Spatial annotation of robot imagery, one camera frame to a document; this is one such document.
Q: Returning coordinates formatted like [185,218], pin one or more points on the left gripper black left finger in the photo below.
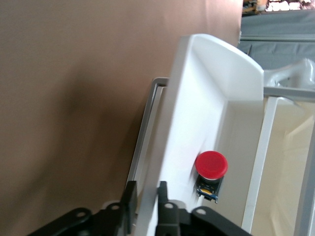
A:
[130,201]

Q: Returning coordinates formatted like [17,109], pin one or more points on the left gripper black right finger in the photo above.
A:
[166,216]

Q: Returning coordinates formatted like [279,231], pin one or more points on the red mushroom push button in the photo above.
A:
[211,163]

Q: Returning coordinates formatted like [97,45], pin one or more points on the white plastic drawer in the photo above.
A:
[261,159]
[192,110]

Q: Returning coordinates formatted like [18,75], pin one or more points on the white drawer cabinet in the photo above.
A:
[145,127]

